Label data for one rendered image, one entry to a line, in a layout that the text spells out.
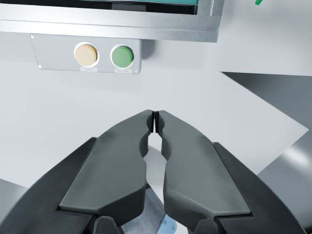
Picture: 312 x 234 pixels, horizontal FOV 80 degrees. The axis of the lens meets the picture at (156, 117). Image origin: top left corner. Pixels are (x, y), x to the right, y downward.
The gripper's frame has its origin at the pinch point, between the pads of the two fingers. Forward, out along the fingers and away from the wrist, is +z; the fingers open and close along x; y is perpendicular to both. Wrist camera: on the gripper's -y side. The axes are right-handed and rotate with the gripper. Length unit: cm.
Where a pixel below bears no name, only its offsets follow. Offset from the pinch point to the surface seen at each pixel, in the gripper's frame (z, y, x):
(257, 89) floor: 123, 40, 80
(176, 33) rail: 27.0, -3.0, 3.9
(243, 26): 37.0, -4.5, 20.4
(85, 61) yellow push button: 25.8, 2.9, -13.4
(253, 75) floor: 123, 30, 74
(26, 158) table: 37, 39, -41
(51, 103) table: 37, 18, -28
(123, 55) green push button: 25.8, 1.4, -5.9
